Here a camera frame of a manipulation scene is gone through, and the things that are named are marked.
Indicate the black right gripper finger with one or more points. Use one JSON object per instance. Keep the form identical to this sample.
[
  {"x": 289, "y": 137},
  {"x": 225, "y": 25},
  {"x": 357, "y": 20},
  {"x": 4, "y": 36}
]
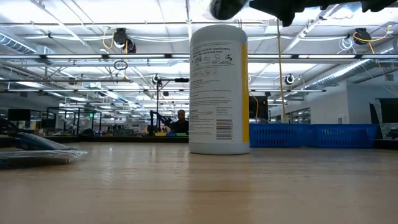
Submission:
[{"x": 284, "y": 9}]

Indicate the black disc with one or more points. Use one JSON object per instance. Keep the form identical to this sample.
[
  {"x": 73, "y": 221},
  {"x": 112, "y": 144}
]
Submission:
[
  {"x": 40, "y": 143},
  {"x": 227, "y": 9}
]

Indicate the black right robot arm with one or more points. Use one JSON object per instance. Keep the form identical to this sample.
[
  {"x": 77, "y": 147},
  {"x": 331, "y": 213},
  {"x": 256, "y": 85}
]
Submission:
[{"x": 376, "y": 4}]

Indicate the white plastic cup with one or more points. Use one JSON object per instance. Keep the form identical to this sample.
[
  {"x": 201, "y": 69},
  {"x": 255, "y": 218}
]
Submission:
[{"x": 217, "y": 93}]

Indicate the blue plastic basket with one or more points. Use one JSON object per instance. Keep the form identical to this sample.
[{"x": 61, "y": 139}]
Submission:
[
  {"x": 342, "y": 136},
  {"x": 276, "y": 135}
]

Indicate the black panel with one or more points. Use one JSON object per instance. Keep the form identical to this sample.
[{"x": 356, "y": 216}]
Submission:
[{"x": 388, "y": 110}]

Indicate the person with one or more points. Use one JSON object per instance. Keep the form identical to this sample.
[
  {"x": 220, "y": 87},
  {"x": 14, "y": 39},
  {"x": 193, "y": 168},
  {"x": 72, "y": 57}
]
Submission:
[{"x": 180, "y": 126}]

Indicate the black camera stand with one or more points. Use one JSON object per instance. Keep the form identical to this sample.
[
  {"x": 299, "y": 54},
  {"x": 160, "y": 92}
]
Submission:
[{"x": 157, "y": 102}]

